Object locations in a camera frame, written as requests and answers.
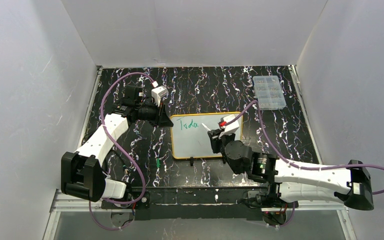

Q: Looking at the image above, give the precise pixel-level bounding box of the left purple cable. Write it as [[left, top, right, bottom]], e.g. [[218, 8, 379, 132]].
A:
[[88, 71, 160, 231]]

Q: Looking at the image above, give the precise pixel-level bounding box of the yellow framed whiteboard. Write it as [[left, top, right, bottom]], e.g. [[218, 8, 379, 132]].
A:
[[170, 111, 240, 160]]

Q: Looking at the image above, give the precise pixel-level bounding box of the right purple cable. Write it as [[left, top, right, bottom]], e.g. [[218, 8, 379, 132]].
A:
[[225, 99, 384, 229]]

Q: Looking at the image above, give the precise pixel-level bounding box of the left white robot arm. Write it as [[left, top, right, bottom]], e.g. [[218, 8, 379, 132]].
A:
[[61, 83, 174, 202]]

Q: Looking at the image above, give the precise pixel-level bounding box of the green marker cap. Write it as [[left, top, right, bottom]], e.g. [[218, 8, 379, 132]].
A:
[[156, 158, 161, 169]]

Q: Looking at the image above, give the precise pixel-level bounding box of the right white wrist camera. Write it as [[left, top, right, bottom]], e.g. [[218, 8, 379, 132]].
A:
[[218, 114, 240, 139]]

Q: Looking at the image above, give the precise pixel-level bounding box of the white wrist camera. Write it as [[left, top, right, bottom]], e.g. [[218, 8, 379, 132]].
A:
[[151, 85, 169, 106], [218, 114, 240, 139]]

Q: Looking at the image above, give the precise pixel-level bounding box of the clear plastic compartment box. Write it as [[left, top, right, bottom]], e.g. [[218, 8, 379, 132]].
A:
[[252, 75, 287, 111]]

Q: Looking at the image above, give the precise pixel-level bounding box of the purple cable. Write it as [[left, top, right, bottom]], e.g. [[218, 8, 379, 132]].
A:
[[88, 71, 160, 231], [225, 99, 384, 229]]

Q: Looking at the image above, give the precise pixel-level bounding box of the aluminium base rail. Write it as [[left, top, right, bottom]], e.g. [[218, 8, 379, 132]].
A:
[[50, 187, 349, 214]]

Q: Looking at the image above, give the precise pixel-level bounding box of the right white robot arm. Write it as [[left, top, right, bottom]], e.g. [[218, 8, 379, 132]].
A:
[[207, 129, 374, 211]]

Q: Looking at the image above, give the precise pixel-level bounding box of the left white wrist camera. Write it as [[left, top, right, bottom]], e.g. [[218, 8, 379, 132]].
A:
[[151, 85, 169, 106]]

